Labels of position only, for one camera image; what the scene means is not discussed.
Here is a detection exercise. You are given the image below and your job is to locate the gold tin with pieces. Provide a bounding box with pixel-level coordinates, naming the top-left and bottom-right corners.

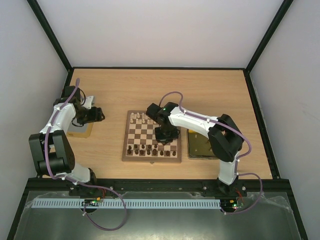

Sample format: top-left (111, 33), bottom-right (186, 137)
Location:
top-left (186, 129), bottom-right (218, 160)

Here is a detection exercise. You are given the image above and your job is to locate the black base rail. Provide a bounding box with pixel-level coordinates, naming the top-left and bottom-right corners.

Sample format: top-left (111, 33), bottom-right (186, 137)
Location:
top-left (24, 177), bottom-right (292, 199)

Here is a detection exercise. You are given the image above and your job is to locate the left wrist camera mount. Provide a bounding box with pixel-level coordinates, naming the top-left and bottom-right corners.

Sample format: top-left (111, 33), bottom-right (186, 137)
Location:
top-left (81, 95), bottom-right (95, 110)

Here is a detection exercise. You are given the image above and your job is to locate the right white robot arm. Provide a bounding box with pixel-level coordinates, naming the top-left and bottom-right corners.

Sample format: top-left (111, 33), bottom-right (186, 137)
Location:
top-left (146, 102), bottom-right (244, 196)

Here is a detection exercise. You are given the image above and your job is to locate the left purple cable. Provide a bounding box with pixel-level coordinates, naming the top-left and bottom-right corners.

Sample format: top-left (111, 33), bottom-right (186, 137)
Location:
top-left (44, 77), bottom-right (128, 231)

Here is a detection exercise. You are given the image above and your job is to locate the black frame post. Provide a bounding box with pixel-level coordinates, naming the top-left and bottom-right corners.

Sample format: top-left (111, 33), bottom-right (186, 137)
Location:
top-left (27, 0), bottom-right (72, 72)
top-left (245, 0), bottom-right (294, 73)

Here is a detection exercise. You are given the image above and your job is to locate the black frame right post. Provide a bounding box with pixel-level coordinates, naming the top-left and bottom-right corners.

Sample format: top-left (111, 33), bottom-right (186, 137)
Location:
top-left (245, 0), bottom-right (294, 73)

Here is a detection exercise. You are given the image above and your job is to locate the grey slotted cable duct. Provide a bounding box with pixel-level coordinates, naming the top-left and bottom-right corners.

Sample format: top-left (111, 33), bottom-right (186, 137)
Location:
top-left (31, 198), bottom-right (221, 210)

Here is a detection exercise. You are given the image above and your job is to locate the wooden chess board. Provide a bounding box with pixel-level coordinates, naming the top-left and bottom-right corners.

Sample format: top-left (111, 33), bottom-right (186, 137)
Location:
top-left (121, 110), bottom-right (182, 164)

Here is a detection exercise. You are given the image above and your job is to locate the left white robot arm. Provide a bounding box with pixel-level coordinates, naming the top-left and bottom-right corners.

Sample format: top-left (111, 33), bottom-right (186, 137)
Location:
top-left (28, 85), bottom-right (105, 185)

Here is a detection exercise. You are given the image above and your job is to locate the gold tin lid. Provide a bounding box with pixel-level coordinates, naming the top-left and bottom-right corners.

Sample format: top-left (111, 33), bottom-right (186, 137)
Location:
top-left (66, 122), bottom-right (94, 138)

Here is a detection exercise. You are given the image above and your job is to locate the black frame left post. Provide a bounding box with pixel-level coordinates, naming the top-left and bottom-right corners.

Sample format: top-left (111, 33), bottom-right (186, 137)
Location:
top-left (27, 0), bottom-right (72, 72)

